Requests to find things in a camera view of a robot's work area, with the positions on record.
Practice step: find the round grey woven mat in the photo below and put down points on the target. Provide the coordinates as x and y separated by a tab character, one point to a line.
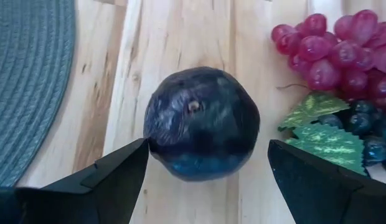
25	77

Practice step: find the pink grape bunch with leaf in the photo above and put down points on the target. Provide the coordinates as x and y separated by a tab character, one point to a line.
336	53

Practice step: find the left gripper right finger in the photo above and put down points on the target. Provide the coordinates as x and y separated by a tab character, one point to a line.
330	196

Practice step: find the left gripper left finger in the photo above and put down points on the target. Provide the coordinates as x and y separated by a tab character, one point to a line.
102	193

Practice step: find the dark purple plum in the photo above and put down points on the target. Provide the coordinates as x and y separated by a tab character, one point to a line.
200	124

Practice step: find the black grape bunch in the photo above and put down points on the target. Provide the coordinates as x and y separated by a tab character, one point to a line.
330	143

